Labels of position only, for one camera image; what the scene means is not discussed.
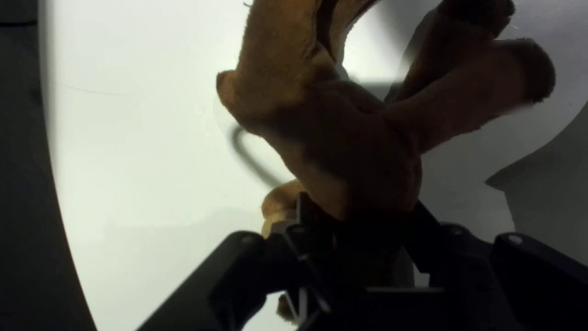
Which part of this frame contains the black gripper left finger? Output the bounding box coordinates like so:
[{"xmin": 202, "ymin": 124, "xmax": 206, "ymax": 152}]
[{"xmin": 136, "ymin": 190, "xmax": 346, "ymax": 331}]

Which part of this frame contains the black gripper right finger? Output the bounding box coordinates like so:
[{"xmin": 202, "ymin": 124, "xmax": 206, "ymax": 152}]
[{"xmin": 403, "ymin": 200, "xmax": 588, "ymax": 331}]

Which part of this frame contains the brown plush moose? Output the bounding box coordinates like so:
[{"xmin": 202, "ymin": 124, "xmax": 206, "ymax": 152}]
[{"xmin": 215, "ymin": 0, "xmax": 559, "ymax": 323}]

